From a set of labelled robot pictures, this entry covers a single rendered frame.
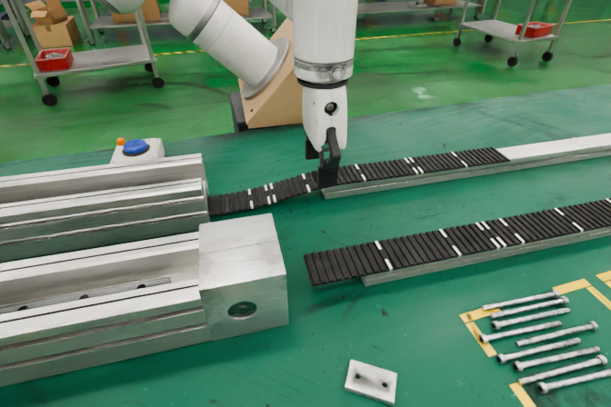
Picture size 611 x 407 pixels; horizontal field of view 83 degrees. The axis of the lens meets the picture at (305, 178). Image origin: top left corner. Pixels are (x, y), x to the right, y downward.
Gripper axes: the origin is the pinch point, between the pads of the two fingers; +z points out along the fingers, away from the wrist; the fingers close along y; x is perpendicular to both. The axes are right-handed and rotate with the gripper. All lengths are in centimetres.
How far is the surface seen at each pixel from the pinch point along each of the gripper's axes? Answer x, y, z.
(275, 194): 8.0, -0.6, 4.5
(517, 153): -40.2, -0.6, 3.2
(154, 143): 28.5, 14.6, 0.1
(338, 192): -3.0, -1.8, 5.0
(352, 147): -11.3, 14.1, 6.1
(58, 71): 140, 261, 57
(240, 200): 14.1, 0.1, 5.0
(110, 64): 104, 271, 57
